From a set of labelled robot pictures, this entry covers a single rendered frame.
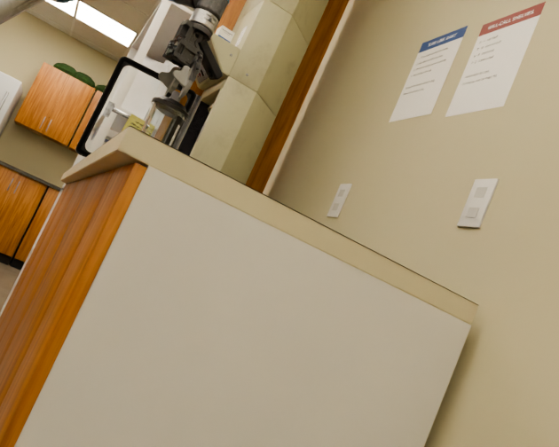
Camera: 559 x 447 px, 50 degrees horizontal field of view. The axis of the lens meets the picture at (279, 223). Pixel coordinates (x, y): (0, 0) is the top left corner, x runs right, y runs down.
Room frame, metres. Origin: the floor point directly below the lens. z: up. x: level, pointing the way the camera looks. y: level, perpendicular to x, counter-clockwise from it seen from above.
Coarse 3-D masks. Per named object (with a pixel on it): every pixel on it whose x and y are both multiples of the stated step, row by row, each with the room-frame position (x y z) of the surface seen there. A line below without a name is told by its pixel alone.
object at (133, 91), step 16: (128, 80) 2.15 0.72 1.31; (144, 80) 2.17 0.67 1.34; (112, 96) 2.15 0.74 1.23; (128, 96) 2.16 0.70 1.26; (144, 96) 2.17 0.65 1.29; (160, 96) 2.18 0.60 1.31; (112, 112) 2.15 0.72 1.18; (128, 112) 2.17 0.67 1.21; (144, 112) 2.18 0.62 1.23; (96, 128) 2.15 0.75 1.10; (112, 128) 2.16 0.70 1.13; (96, 144) 2.15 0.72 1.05
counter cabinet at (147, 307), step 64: (64, 192) 2.52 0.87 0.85; (128, 192) 0.86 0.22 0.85; (192, 192) 0.89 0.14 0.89; (64, 256) 1.22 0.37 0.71; (128, 256) 0.88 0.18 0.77; (192, 256) 0.91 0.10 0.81; (256, 256) 0.94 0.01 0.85; (320, 256) 0.98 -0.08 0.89; (0, 320) 2.58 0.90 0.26; (64, 320) 0.86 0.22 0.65; (128, 320) 0.89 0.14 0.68; (192, 320) 0.92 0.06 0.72; (256, 320) 0.96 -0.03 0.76; (320, 320) 1.00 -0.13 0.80; (384, 320) 1.04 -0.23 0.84; (448, 320) 1.08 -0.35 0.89; (0, 384) 1.25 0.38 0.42; (64, 384) 0.87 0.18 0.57; (128, 384) 0.90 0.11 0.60; (192, 384) 0.94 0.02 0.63; (256, 384) 0.97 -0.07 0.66; (320, 384) 1.01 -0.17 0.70; (384, 384) 1.05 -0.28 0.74
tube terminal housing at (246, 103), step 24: (264, 0) 1.93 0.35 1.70; (240, 24) 2.12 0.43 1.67; (264, 24) 1.94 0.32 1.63; (288, 24) 1.97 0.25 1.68; (240, 48) 1.93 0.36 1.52; (264, 48) 1.95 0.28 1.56; (288, 48) 2.03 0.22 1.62; (240, 72) 1.94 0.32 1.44; (264, 72) 1.96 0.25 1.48; (288, 72) 2.10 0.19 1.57; (216, 96) 2.07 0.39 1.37; (240, 96) 1.95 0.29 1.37; (264, 96) 2.02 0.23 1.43; (216, 120) 1.93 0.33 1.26; (240, 120) 1.96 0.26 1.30; (264, 120) 2.08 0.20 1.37; (216, 144) 1.95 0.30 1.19; (240, 144) 2.01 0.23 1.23; (216, 168) 1.96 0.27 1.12; (240, 168) 2.07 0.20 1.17
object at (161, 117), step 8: (152, 104) 1.63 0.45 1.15; (160, 104) 1.58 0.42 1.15; (152, 112) 1.59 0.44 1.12; (160, 112) 1.58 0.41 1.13; (168, 112) 1.58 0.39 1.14; (176, 112) 1.59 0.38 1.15; (152, 120) 1.58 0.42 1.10; (160, 120) 1.58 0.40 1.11; (168, 120) 1.58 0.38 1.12; (184, 120) 1.65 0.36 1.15; (144, 128) 1.59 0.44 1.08; (152, 128) 1.58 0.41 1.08; (160, 128) 1.58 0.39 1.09; (168, 128) 1.59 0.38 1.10; (152, 136) 1.58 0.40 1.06; (160, 136) 1.58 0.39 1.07; (168, 136) 1.59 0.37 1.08
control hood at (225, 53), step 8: (216, 40) 1.89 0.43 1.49; (224, 40) 1.91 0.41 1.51; (216, 48) 1.90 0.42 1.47; (224, 48) 1.91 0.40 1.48; (232, 48) 1.92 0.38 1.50; (216, 56) 1.91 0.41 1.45; (224, 56) 1.91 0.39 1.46; (232, 56) 1.92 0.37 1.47; (224, 64) 1.92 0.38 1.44; (232, 64) 1.92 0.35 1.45; (224, 72) 1.92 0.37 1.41; (208, 80) 2.08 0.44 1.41; (216, 80) 2.03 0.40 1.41; (200, 88) 2.21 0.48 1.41
